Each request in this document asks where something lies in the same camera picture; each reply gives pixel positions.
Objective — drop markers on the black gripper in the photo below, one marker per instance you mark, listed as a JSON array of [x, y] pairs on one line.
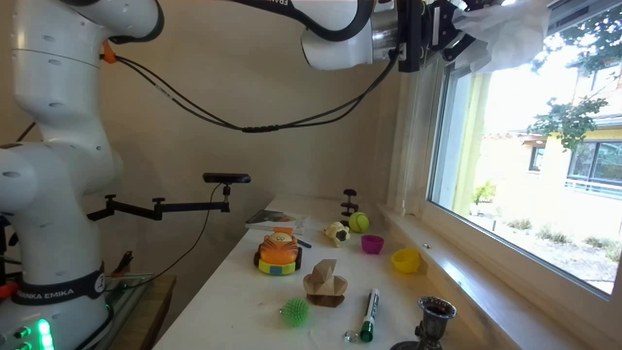
[[439, 32]]

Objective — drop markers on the white paper napkin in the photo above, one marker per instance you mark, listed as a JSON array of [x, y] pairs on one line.
[[503, 36]]

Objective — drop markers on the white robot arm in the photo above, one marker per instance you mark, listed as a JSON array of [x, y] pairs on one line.
[[60, 295]]

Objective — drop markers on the window blinds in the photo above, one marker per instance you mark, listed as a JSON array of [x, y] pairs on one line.
[[565, 15]]

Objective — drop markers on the yellow tennis ball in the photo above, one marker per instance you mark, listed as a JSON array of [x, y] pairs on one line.
[[357, 223]]

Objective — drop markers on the magenta plastic cup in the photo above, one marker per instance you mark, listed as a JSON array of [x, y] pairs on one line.
[[371, 244]]

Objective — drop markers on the yellow plush toy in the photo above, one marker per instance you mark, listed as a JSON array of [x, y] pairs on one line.
[[336, 233]]

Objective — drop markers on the yellow plastic cup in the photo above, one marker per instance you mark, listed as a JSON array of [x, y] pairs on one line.
[[406, 262]]

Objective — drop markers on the wooden block toy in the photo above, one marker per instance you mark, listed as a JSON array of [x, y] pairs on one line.
[[322, 287]]

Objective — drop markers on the green white marker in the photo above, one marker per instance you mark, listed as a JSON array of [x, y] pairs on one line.
[[367, 324]]

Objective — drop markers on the green fuzzy ball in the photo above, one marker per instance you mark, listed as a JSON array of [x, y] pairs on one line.
[[293, 314]]

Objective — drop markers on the black clamp mount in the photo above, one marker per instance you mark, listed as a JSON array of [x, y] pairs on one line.
[[348, 206]]

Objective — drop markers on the black stereo camera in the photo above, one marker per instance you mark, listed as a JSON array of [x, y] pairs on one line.
[[225, 178]]

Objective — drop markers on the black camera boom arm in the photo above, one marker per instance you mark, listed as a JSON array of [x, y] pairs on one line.
[[159, 207]]

